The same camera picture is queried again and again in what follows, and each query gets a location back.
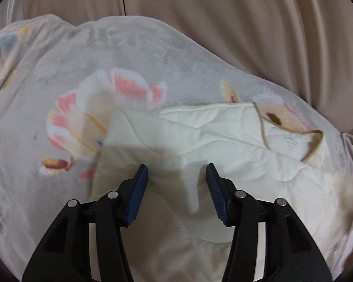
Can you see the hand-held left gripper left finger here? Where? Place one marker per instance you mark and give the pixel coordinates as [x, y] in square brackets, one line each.
[138, 194]

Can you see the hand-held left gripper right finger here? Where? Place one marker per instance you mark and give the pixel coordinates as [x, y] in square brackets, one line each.
[216, 194]

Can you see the cream quilted blanket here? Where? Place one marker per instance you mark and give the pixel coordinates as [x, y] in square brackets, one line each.
[223, 141]

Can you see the beige curtain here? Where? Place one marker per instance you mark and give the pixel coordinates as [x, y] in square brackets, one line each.
[223, 20]

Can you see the floral fleece blanket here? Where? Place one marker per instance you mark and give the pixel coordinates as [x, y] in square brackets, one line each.
[76, 100]

